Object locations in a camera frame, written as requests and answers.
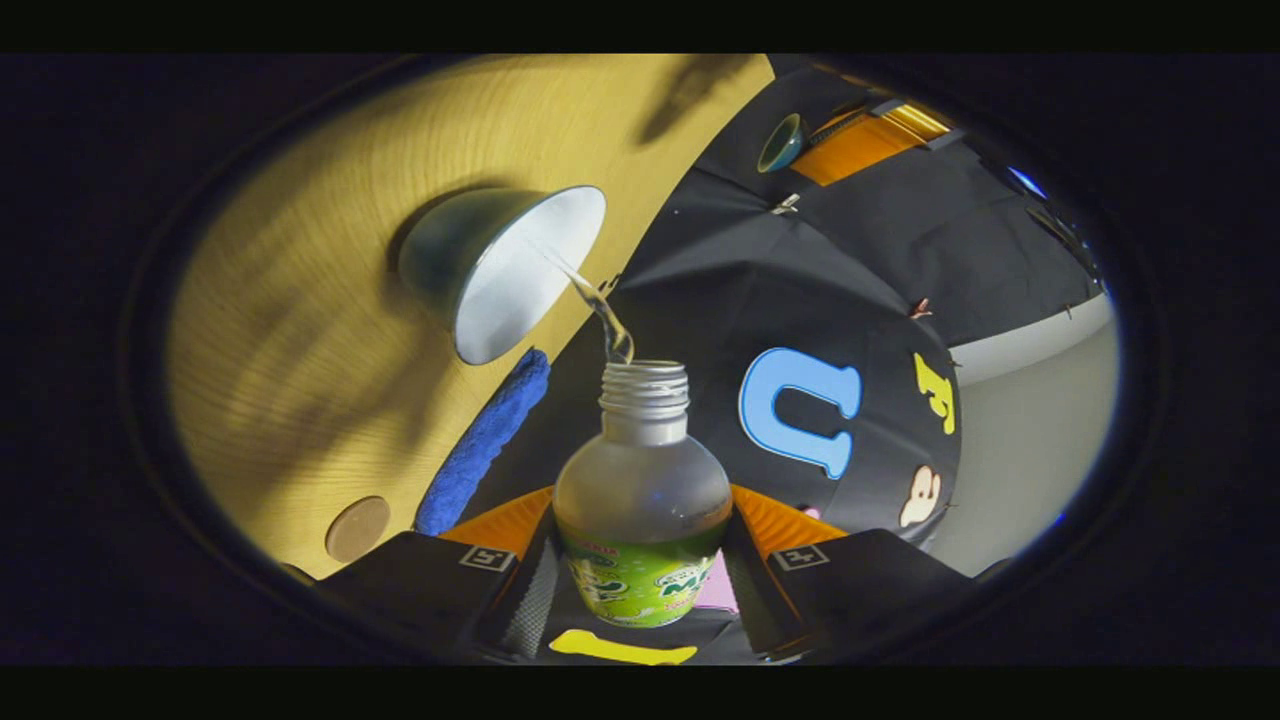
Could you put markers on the blue folded cloth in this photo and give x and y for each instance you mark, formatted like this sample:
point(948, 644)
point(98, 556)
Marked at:
point(485, 440)

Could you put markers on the round brown coaster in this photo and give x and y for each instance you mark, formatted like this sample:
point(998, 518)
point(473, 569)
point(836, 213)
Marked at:
point(357, 528)

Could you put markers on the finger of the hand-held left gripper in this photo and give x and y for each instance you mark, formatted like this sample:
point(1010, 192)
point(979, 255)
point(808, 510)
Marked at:
point(915, 118)
point(850, 148)

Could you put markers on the teal white-lined teacup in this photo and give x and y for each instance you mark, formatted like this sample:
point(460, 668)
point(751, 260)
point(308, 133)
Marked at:
point(470, 260)

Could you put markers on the pale small clip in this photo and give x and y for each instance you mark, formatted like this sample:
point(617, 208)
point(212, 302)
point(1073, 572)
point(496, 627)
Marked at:
point(786, 205)

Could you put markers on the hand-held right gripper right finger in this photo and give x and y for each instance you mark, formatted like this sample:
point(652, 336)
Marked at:
point(870, 590)

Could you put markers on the silver green-label water bottle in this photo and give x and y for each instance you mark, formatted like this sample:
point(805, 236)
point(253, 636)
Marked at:
point(642, 490)

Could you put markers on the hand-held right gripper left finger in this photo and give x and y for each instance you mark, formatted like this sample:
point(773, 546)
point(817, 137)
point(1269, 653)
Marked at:
point(430, 590)

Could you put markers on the reddish small clip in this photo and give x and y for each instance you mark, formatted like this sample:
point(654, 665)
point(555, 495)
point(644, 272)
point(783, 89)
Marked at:
point(920, 308)

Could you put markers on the teal teacup lid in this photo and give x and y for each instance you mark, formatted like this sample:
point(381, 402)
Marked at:
point(782, 143)

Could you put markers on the black backdrop cloth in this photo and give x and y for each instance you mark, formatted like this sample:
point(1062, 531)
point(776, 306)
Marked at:
point(760, 280)

